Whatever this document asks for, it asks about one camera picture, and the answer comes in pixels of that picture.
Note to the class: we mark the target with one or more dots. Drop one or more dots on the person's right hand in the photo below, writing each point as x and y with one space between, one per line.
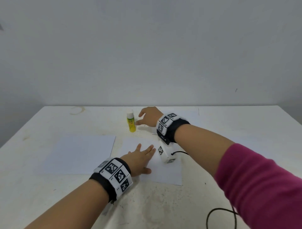
151 117

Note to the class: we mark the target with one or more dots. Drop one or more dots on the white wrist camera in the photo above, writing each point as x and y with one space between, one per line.
166 154
108 207

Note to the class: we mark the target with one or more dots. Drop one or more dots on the stack of white paper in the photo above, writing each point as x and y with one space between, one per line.
80 153
250 141

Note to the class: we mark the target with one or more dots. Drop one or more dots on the person's left hand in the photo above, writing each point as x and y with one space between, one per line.
138 160

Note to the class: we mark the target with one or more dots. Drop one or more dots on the person's right forearm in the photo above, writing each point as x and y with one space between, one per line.
205 148

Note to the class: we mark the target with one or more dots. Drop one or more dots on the pink sleeve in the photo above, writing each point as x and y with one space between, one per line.
264 188

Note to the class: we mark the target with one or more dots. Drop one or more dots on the glued white paper sheet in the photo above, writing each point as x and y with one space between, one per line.
167 174
193 115

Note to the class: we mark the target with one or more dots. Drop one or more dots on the black marker wristband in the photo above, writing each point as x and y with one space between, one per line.
172 127
112 179

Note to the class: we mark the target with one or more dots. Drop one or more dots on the person's left forearm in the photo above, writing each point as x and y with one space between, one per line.
71 207

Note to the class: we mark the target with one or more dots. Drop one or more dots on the yellow glue stick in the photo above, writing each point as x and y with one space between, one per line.
131 123

